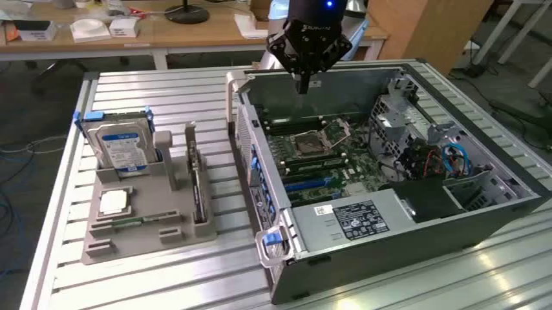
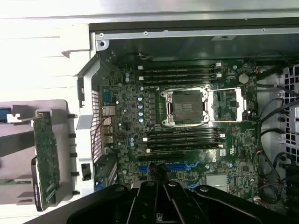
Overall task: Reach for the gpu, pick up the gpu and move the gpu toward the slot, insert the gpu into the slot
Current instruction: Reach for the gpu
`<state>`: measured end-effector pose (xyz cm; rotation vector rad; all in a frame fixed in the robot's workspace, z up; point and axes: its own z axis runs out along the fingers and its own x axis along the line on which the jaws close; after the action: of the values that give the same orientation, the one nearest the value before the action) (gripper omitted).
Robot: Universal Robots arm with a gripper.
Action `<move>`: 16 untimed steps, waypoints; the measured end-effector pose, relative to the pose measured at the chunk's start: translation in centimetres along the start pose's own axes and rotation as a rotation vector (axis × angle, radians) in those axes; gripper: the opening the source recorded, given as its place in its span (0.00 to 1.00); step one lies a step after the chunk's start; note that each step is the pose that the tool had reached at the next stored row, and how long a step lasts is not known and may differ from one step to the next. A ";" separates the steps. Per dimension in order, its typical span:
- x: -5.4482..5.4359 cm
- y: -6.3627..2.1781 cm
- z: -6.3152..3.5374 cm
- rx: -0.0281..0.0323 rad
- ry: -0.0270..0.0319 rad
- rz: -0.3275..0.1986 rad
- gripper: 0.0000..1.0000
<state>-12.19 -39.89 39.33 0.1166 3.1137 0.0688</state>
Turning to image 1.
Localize green motherboard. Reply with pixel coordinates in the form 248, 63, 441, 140
254, 103, 391, 207

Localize white tape holder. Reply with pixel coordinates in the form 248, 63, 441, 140
69, 18, 113, 43

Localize metal socket cover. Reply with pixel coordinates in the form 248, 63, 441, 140
319, 118, 353, 145

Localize open dark PC case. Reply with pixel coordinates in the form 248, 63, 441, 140
224, 57, 552, 306

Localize wooden cabinet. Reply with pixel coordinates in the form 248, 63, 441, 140
378, 0, 494, 70

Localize red wire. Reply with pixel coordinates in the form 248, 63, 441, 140
422, 150, 441, 177

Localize green loose RAM stick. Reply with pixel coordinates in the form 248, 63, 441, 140
107, 215, 164, 229

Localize hard disk with blue rails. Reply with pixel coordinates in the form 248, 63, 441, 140
73, 105, 156, 178

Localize black office chair base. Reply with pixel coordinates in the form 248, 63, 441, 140
25, 57, 130, 95

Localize black floor stand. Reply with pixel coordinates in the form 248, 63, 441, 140
489, 96, 552, 130

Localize small white labelled box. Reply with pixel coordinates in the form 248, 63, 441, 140
108, 17, 142, 38

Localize black round stand base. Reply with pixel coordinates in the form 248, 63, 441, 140
164, 0, 210, 25

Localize long PCIe expansion slot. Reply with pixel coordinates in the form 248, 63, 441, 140
283, 176, 330, 192

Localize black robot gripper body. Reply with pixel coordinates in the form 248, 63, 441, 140
282, 0, 349, 76

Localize flat white box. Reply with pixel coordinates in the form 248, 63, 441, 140
234, 13, 271, 40

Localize installed RAM stick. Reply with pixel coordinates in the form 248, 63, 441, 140
282, 154, 349, 175

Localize wooden desk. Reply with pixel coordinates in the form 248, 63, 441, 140
0, 0, 391, 70

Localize blue data wire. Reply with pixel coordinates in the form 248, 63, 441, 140
441, 143, 473, 178

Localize metal disk bay cage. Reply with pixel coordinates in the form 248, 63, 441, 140
369, 74, 434, 162

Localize grey case handle blue latch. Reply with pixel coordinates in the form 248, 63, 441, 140
255, 225, 295, 267

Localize graphics card with metal bracket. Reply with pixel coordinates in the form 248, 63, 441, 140
183, 121, 208, 226

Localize brown cardboard box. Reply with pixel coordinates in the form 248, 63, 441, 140
248, 0, 274, 23

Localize white box with dark lid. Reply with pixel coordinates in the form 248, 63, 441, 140
16, 19, 57, 42

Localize grey parts rack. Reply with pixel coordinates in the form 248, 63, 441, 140
80, 130, 220, 266

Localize silver CPU chip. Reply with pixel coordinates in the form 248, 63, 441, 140
97, 190, 131, 214

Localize grey power supply unit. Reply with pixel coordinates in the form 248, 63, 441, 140
291, 189, 417, 253

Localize CPU socket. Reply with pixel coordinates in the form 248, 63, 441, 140
289, 130, 333, 160

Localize white table frame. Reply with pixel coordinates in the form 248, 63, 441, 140
470, 0, 552, 88

